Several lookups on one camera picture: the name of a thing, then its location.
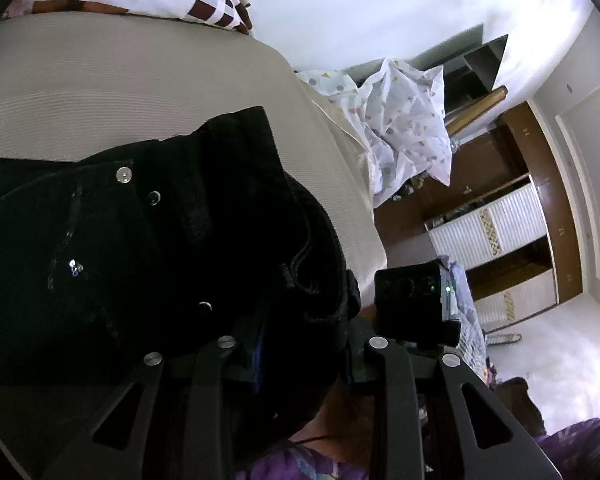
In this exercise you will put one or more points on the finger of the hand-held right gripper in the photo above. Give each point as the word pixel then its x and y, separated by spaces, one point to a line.
pixel 353 296

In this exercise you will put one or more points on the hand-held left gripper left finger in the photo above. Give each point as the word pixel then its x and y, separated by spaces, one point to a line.
pixel 205 410

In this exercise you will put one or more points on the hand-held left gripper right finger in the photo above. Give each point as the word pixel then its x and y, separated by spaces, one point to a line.
pixel 382 367

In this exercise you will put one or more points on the black pants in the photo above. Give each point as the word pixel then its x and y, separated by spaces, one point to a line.
pixel 155 260

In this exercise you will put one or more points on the bluish patterned cloth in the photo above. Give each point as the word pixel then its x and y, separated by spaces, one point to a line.
pixel 467 320

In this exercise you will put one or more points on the slipper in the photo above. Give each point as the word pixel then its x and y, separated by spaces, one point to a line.
pixel 504 338

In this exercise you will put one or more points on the dark cloth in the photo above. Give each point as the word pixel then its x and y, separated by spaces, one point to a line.
pixel 517 405

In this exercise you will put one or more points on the brown wardrobe with white panels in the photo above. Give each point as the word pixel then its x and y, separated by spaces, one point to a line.
pixel 480 170

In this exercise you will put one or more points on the white dotted cloth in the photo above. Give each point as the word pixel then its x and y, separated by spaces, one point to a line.
pixel 405 120

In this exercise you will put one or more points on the rolled wooden mat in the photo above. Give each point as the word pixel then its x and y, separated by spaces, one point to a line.
pixel 475 110

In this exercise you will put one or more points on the dark grey shelf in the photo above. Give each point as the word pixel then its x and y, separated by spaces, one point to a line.
pixel 485 60

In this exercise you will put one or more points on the beige bed mattress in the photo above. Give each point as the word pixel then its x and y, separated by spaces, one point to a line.
pixel 130 85

